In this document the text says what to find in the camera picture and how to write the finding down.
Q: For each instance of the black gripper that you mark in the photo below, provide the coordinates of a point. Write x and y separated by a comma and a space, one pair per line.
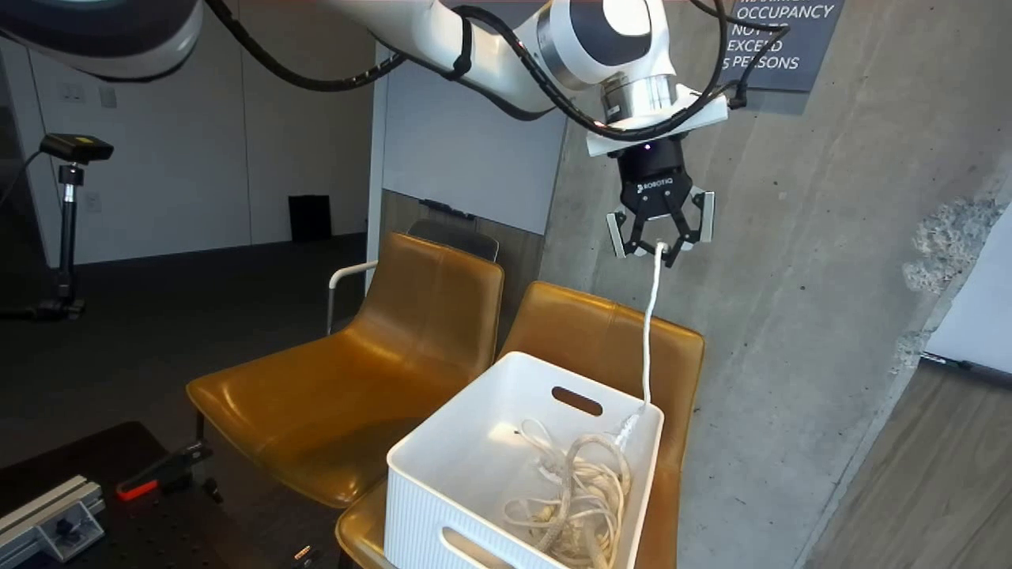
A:
652, 177

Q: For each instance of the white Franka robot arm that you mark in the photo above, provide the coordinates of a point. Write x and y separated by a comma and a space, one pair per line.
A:
476, 51

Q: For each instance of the white ribbed plastic basket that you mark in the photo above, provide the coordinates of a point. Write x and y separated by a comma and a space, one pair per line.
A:
494, 400

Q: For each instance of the black whiteboard marker tray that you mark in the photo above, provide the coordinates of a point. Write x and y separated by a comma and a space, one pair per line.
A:
444, 208

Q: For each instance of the red and black clamp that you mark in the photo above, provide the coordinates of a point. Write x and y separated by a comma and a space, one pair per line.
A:
143, 488

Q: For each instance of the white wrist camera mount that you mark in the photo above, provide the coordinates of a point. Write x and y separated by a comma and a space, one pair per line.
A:
696, 114

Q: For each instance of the white wall whiteboard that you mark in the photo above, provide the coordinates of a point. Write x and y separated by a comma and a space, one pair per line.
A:
462, 160

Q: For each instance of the grey occupancy wall sign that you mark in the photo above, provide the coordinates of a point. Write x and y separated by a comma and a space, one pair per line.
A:
810, 51

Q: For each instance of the black box by wall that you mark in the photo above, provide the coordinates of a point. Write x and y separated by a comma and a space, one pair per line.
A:
312, 221

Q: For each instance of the black camera on tripod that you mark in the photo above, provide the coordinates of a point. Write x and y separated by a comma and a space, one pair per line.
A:
79, 146

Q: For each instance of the aluminium extrusion rail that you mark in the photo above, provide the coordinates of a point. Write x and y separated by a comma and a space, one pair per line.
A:
42, 509

